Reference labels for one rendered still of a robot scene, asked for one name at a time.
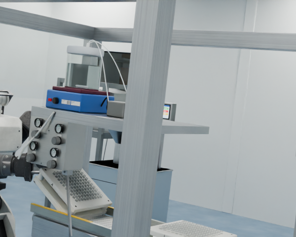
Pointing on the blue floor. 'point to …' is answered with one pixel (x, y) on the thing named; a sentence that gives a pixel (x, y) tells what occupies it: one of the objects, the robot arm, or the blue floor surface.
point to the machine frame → (149, 93)
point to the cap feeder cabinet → (108, 184)
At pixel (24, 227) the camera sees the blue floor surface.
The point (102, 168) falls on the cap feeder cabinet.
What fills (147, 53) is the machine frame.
